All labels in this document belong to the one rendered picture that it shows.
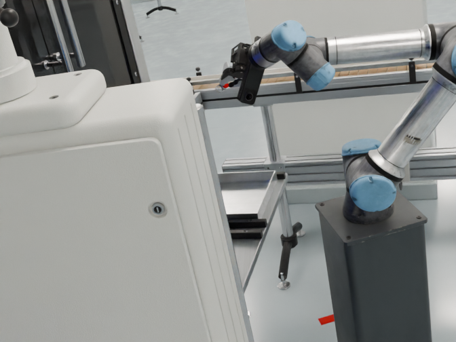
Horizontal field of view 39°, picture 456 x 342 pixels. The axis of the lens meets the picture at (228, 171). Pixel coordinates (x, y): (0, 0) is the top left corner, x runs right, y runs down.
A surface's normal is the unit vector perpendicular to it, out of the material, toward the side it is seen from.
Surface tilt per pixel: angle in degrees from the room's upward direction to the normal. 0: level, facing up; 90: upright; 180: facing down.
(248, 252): 0
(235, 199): 0
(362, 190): 96
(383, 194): 96
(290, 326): 0
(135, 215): 90
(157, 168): 90
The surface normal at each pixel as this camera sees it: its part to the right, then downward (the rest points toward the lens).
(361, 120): -0.26, 0.47
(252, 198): -0.18, -0.88
